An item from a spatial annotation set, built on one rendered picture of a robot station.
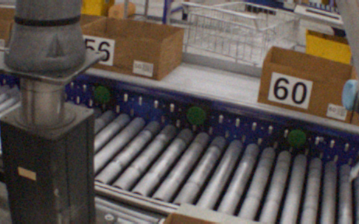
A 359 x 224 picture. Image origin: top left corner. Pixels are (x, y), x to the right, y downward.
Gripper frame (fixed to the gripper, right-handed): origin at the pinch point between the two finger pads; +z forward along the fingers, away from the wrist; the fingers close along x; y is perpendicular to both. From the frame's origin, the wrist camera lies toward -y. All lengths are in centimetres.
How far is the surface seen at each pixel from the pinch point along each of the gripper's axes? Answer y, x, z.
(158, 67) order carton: -29, -86, -14
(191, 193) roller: 19, -56, 6
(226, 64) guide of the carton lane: -61, -66, -10
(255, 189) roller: 9.5, -37.7, 5.3
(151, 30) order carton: -58, -101, -21
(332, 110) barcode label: -28.6, -16.1, -12.2
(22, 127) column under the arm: 63, -84, -27
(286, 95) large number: -28.6, -35.3, -14.0
